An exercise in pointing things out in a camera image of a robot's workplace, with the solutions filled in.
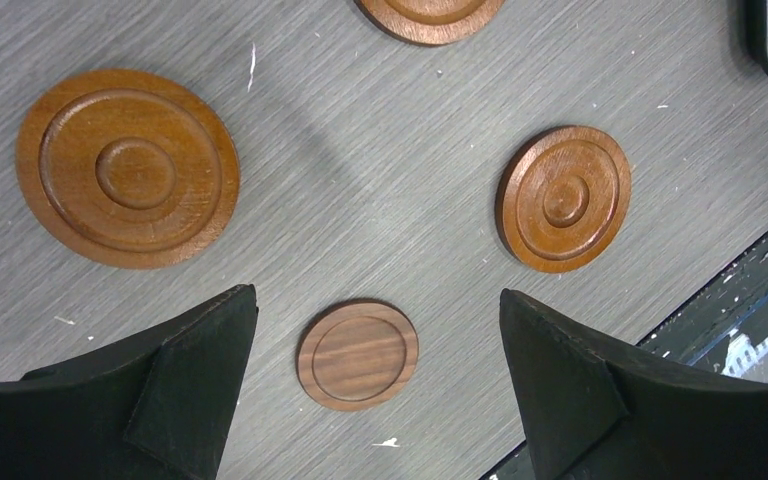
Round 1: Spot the wooden ringed coaster back right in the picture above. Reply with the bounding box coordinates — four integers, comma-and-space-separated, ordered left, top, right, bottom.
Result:
356, 0, 505, 46

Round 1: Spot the wooden ringed coaster back middle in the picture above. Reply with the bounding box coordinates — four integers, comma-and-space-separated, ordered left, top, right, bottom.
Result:
15, 69, 241, 269

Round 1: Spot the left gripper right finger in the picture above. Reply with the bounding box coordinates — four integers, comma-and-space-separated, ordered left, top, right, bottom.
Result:
499, 289, 768, 479

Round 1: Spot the wooden ringed coaster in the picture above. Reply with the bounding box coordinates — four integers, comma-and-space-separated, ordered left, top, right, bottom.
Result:
15, 69, 241, 269
495, 125, 632, 273
356, 0, 505, 46

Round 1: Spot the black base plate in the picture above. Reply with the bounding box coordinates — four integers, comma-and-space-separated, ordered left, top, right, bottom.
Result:
489, 231, 768, 479

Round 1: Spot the wooden ringed coaster front right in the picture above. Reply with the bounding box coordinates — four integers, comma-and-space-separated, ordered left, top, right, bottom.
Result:
495, 125, 632, 273

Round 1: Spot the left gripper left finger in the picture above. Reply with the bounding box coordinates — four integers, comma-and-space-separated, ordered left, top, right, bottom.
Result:
0, 285, 258, 479

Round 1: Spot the dark walnut coaster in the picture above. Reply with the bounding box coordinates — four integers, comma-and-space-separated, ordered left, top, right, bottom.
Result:
296, 299, 419, 412

